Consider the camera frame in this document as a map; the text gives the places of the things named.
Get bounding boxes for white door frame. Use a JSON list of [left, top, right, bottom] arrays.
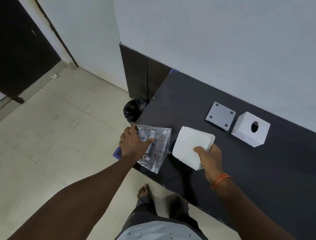
[[18, 0, 79, 71]]

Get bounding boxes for dark wooden wall panel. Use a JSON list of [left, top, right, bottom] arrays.
[[119, 42, 172, 99]]

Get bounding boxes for person's right hand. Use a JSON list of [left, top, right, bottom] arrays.
[[193, 143, 224, 184]]

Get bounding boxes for grey square base plate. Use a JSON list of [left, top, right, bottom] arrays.
[[205, 102, 236, 131]]

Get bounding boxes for person's bare foot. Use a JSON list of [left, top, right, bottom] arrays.
[[137, 184, 151, 199]]

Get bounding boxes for dark brown door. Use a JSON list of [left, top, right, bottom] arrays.
[[0, 0, 62, 104]]

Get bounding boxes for white tissue box cover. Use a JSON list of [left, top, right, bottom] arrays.
[[231, 111, 271, 148]]

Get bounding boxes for person's left hand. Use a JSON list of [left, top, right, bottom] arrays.
[[119, 125, 155, 160]]

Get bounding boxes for stack of white tissues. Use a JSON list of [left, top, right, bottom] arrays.
[[172, 126, 216, 171]]

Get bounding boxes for black waste bin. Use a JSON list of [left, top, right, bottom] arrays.
[[123, 99, 148, 125]]

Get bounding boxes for clear plastic bag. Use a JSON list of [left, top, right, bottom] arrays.
[[134, 124, 172, 174]]

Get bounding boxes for person's left forearm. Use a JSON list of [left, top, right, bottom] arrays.
[[7, 153, 141, 240]]

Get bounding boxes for dark grey trousers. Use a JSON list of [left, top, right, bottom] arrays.
[[123, 192, 208, 240]]

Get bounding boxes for orange thread wristband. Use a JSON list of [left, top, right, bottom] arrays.
[[211, 174, 231, 190]]

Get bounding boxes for light grey shirt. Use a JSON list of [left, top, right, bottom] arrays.
[[121, 221, 201, 240]]

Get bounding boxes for person's right forearm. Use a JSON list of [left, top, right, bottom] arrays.
[[211, 177, 297, 240]]

